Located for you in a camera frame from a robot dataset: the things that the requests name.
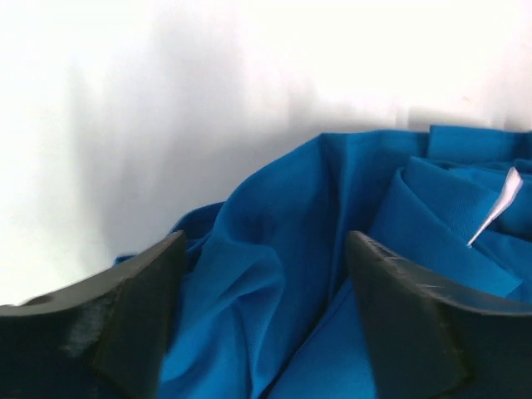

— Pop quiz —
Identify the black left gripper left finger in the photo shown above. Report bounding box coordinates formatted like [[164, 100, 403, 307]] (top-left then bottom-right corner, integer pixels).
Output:
[[1, 231, 186, 399]]

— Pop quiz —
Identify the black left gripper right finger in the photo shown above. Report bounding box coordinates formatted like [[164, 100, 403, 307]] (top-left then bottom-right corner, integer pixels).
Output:
[[346, 231, 531, 398]]

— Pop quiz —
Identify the blue skirt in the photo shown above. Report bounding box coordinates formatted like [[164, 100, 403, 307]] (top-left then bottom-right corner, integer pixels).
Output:
[[157, 126, 531, 398]]

